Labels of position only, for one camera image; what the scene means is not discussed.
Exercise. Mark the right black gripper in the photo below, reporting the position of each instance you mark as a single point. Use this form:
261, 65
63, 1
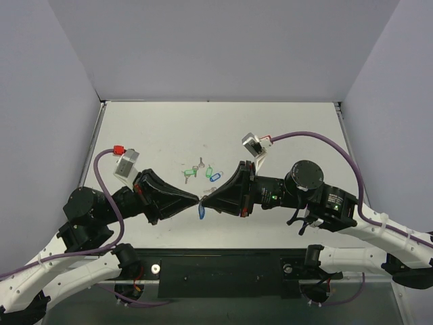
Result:
246, 189

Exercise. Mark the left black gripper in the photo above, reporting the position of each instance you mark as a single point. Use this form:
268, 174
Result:
145, 197

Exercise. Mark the solid blue key tag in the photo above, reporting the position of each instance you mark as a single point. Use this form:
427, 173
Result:
202, 212

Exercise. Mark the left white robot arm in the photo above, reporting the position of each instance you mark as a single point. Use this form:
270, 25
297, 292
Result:
24, 296

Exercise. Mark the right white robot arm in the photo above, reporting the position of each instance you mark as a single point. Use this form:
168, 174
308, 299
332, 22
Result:
394, 250

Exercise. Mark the loose silver key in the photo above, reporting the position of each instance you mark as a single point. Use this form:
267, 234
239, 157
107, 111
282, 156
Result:
210, 190

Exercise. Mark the blue clear key tag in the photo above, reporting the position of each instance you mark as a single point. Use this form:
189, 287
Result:
216, 176

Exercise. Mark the green key tag left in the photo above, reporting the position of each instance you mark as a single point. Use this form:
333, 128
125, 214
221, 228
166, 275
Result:
189, 172

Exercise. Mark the grey key by green tag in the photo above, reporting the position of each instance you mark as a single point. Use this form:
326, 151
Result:
195, 169

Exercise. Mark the grey key top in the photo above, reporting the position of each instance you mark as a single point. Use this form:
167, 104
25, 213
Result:
201, 164

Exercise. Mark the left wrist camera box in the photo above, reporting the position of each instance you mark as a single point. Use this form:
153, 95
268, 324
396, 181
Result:
125, 170

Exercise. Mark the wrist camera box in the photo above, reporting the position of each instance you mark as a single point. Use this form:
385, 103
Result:
125, 170
257, 146

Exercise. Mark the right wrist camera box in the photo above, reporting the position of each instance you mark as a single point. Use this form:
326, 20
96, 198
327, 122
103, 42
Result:
257, 146

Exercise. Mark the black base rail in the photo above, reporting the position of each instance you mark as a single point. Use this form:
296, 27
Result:
233, 273

